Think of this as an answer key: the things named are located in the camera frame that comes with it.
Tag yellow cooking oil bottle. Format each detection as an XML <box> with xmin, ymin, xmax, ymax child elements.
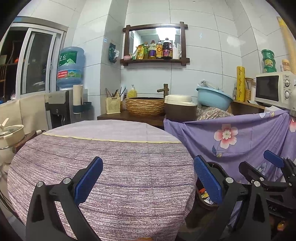
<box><xmin>148</xmin><ymin>40</ymin><xmax>157</xmax><ymax>59</ymax></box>

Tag blue water jug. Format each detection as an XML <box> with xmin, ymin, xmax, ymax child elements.
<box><xmin>57</xmin><ymin>46</ymin><xmax>85</xmax><ymax>91</ymax></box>

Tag brown patterned cloth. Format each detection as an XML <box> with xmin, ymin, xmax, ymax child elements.
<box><xmin>196</xmin><ymin>106</ymin><xmax>234</xmax><ymax>121</ymax></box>

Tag striped purple tablecloth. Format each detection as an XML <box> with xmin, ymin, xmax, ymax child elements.
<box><xmin>7</xmin><ymin>120</ymin><xmax>198</xmax><ymax>241</ymax></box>

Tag woven pattern wash basin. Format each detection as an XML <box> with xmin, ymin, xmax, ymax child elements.
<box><xmin>125</xmin><ymin>97</ymin><xmax>165</xmax><ymax>117</ymax></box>

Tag wooden framed mirror shelf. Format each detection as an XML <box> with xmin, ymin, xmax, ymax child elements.
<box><xmin>120</xmin><ymin>22</ymin><xmax>190</xmax><ymax>66</ymax></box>

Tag white microwave oven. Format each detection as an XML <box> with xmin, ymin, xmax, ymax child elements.
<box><xmin>254</xmin><ymin>71</ymin><xmax>296</xmax><ymax>109</ymax></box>

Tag yellow wrap roll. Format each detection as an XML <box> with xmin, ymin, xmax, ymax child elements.
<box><xmin>236</xmin><ymin>66</ymin><xmax>245</xmax><ymax>102</ymax></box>

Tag beige cloth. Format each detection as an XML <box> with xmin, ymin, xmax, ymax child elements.
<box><xmin>0</xmin><ymin>94</ymin><xmax>50</xmax><ymax>137</ymax></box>

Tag water dispenser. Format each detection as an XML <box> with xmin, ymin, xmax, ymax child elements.
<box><xmin>45</xmin><ymin>89</ymin><xmax>89</xmax><ymax>129</ymax></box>

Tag bundle of chopsticks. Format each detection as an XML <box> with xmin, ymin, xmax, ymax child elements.
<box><xmin>105</xmin><ymin>87</ymin><xmax>127</xmax><ymax>98</ymax></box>

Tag wooden counter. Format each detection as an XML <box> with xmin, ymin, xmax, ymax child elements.
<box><xmin>97</xmin><ymin>110</ymin><xmax>165</xmax><ymax>127</ymax></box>

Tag cream pot with lid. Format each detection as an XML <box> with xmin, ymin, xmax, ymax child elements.
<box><xmin>0</xmin><ymin>118</ymin><xmax>25</xmax><ymax>150</ymax></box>

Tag white plastic bag in basin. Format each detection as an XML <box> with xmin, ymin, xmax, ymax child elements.
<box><xmin>200</xmin><ymin>79</ymin><xmax>221</xmax><ymax>90</ymax></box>

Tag stack of paper cups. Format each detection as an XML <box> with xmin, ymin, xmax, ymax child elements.
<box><xmin>73</xmin><ymin>85</ymin><xmax>83</xmax><ymax>107</ymax></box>

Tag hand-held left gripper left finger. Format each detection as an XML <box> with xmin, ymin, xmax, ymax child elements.
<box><xmin>25</xmin><ymin>156</ymin><xmax>103</xmax><ymax>241</ymax></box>

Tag purple floral cloth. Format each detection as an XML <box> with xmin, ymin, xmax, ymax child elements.
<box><xmin>163</xmin><ymin>109</ymin><xmax>296</xmax><ymax>186</ymax></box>

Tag yellow corrugated pipe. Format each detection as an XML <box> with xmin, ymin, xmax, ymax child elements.
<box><xmin>277</xmin><ymin>16</ymin><xmax>296</xmax><ymax>75</ymax></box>

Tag black trash bin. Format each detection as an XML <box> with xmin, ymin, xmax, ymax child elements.
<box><xmin>195</xmin><ymin>162</ymin><xmax>249</xmax><ymax>210</ymax></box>

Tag green hanging bag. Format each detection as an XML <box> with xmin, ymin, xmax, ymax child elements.
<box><xmin>109</xmin><ymin>42</ymin><xmax>119</xmax><ymax>63</ymax></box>

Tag blue cup holder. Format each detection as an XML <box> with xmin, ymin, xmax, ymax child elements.
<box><xmin>73</xmin><ymin>101</ymin><xmax>92</xmax><ymax>114</ymax></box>

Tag sliding window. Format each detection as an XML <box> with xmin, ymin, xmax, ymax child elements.
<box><xmin>0</xmin><ymin>22</ymin><xmax>68</xmax><ymax>105</ymax></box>

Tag blue plastic basin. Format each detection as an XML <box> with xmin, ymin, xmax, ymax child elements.
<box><xmin>196</xmin><ymin>86</ymin><xmax>234</xmax><ymax>111</ymax></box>

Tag bamboo style faucet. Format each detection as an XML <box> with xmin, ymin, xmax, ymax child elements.
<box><xmin>157</xmin><ymin>83</ymin><xmax>169</xmax><ymax>98</ymax></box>

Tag glass jar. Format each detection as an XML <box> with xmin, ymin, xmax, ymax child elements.
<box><xmin>245</xmin><ymin>77</ymin><xmax>253</xmax><ymax>101</ymax></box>

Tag yellow green seasoning packet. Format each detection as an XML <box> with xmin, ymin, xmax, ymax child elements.
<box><xmin>132</xmin><ymin>45</ymin><xmax>144</xmax><ymax>60</ymax></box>

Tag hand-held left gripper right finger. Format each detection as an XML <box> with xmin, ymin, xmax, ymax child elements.
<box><xmin>194</xmin><ymin>155</ymin><xmax>271</xmax><ymax>241</ymax></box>

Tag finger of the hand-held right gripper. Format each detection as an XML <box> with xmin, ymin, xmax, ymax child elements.
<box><xmin>264</xmin><ymin>150</ymin><xmax>296</xmax><ymax>182</ymax></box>
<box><xmin>239</xmin><ymin>161</ymin><xmax>266</xmax><ymax>183</ymax></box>

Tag brown and cream rice cooker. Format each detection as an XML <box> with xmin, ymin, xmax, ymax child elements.
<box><xmin>164</xmin><ymin>94</ymin><xmax>197</xmax><ymax>122</ymax></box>

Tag cream chopstick holder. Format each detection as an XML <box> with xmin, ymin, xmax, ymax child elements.
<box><xmin>106</xmin><ymin>97</ymin><xmax>121</xmax><ymax>114</ymax></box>

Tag dark soy sauce bottle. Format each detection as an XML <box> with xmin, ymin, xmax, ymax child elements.
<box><xmin>162</xmin><ymin>38</ymin><xmax>173</xmax><ymax>59</ymax></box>

